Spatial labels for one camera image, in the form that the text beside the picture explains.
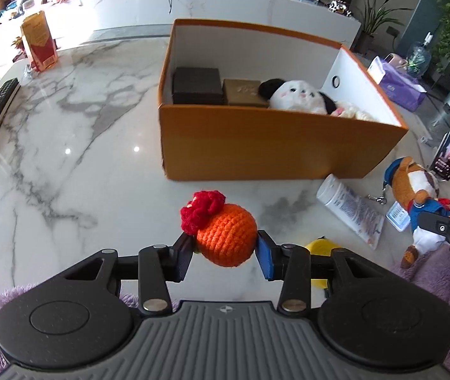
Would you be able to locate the orange storage box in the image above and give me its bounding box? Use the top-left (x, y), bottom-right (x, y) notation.
top-left (158, 18), bottom-right (409, 181)

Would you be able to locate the purple tissue pack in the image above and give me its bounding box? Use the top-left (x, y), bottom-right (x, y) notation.
top-left (367, 55), bottom-right (427, 111)

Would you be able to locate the purple fuzzy blanket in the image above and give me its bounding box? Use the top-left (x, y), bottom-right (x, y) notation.
top-left (0, 241), bottom-right (450, 380)

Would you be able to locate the brown cardboard box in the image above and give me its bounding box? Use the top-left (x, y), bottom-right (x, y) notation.
top-left (222, 78), bottom-right (270, 107)

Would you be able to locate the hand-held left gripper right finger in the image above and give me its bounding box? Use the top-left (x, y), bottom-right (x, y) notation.
top-left (257, 230), bottom-right (390, 314)

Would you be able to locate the brown plush dog blue outfit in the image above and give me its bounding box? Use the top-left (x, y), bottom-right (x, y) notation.
top-left (382, 156), bottom-right (450, 270)

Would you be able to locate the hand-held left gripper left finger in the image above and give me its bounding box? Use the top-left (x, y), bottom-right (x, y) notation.
top-left (64, 233), bottom-right (199, 316)

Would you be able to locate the potted long-leaf plant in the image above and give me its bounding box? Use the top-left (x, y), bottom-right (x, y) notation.
top-left (352, 0), bottom-right (412, 54)

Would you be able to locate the white panda plush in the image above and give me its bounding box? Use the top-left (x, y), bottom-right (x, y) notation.
top-left (258, 78), bottom-right (374, 121)

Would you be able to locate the orange crochet ball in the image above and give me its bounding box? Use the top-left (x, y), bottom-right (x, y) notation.
top-left (180, 191), bottom-right (258, 267)

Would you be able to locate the white squeeze tube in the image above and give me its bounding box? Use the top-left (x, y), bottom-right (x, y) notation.
top-left (316, 174), bottom-right (384, 250)

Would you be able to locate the red yellow carton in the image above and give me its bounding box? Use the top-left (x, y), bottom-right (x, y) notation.
top-left (21, 10), bottom-right (58, 73)

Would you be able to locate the clear water bottle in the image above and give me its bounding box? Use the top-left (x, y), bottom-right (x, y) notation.
top-left (407, 32), bottom-right (435, 77)

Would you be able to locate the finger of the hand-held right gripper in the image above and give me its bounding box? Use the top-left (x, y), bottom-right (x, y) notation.
top-left (418, 209), bottom-right (450, 264)

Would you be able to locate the black square box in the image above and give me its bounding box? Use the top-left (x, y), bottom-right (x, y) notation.
top-left (172, 67), bottom-right (225, 105)

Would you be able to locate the cow figurine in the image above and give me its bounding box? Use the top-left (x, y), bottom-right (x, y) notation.
top-left (328, 0), bottom-right (354, 17)

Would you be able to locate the yellow round object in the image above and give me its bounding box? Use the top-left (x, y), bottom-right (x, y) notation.
top-left (304, 237), bottom-right (343, 289)

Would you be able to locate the white hang tag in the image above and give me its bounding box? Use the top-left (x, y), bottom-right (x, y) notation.
top-left (386, 201), bottom-right (411, 232)

